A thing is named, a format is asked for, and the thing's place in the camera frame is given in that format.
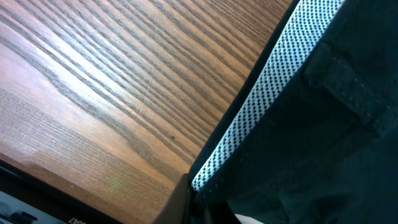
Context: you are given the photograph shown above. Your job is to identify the dark green shorts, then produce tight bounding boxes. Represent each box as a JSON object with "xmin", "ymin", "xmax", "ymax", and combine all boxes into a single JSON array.
[{"xmin": 189, "ymin": 0, "xmax": 397, "ymax": 223}]

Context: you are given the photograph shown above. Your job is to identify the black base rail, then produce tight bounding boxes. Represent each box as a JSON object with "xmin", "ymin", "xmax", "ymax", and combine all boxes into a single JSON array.
[{"xmin": 1, "ymin": 161, "xmax": 118, "ymax": 224}]

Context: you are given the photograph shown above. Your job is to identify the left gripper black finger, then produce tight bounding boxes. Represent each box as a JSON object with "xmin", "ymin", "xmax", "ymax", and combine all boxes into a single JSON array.
[{"xmin": 152, "ymin": 174, "xmax": 190, "ymax": 224}]

